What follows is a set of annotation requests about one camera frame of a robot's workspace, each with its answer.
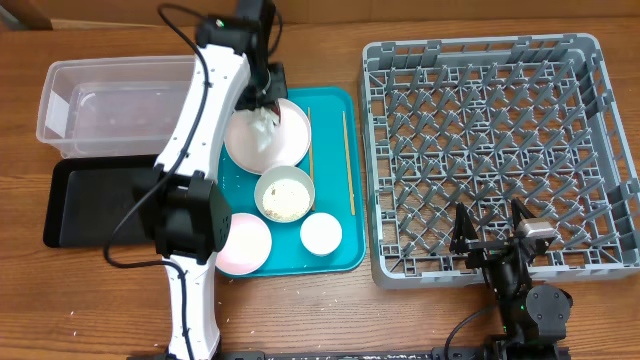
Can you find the white bowl with rice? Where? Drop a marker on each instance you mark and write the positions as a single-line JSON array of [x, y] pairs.
[[284, 194]]

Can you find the clear plastic waste bin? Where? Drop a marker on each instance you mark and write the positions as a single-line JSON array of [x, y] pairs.
[[113, 106]]

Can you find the wooden chopstick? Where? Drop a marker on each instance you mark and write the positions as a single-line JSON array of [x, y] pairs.
[[348, 164], [311, 157]]

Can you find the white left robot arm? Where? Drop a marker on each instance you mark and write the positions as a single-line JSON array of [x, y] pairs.
[[180, 205]]

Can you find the left wooden chopstick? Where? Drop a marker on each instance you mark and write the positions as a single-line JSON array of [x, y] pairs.
[[311, 157]]

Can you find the large white plate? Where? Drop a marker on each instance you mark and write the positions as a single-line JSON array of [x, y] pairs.
[[288, 147]]

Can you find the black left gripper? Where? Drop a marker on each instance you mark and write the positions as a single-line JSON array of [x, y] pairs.
[[279, 90]]

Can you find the grey dishwasher rack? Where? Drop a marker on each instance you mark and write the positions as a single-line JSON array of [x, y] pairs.
[[482, 121]]

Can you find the teal serving tray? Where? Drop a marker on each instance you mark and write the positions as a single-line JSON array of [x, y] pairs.
[[334, 166]]

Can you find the white napkin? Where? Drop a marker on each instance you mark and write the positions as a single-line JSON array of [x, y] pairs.
[[263, 122]]

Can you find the small white cup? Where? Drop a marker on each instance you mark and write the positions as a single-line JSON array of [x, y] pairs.
[[321, 234]]

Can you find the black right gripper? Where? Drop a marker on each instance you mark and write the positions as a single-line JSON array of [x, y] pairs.
[[483, 252]]

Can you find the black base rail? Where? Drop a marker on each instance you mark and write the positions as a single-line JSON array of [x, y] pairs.
[[380, 355]]

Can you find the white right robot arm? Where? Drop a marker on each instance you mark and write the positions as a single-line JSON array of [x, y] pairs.
[[533, 316]]

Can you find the black food waste tray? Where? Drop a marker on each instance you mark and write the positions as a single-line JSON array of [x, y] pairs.
[[89, 197]]

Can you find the right wooden chopstick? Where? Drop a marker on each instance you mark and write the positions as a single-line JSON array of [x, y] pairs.
[[348, 164]]

